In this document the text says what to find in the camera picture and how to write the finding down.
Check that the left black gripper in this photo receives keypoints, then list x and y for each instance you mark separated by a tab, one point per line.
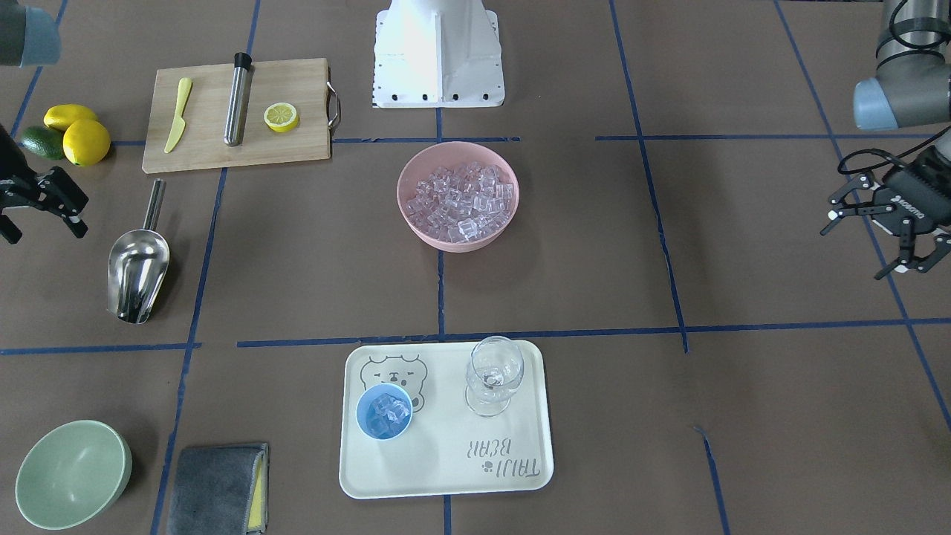
915	195

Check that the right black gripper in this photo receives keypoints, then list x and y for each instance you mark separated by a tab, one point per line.
46	190

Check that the steel ice scoop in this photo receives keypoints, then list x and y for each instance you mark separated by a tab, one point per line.
137	264

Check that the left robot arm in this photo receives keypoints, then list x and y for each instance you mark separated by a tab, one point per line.
911	87

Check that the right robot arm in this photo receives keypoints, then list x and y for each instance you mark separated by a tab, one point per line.
29	36

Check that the blue plastic cup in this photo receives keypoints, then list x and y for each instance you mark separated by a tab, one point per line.
372	393

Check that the pile of clear ice cubes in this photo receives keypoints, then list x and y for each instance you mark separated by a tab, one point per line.
458	205

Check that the green lime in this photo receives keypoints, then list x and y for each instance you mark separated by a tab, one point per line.
44	142

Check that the yellow lemon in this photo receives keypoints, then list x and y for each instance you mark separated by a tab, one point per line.
86	142
62	116

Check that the yellow plastic knife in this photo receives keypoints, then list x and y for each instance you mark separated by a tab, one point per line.
178	123

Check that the wooden cutting board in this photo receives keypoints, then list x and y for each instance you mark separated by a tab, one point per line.
302	83

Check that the steel muddler rod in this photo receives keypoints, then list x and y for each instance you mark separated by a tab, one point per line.
238	100

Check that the green bowl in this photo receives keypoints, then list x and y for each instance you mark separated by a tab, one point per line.
72	474

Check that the lemon half slice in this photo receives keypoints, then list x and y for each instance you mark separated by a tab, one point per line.
281	117

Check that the grey folded cloth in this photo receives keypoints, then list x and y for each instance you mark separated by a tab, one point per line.
221	490

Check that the clear wine glass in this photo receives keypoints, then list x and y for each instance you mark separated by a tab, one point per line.
494	372

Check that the pink bowl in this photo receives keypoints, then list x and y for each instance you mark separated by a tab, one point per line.
449	154

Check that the cream bear tray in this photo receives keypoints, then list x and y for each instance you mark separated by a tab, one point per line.
447	448

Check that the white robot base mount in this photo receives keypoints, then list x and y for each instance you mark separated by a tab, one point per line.
437	54

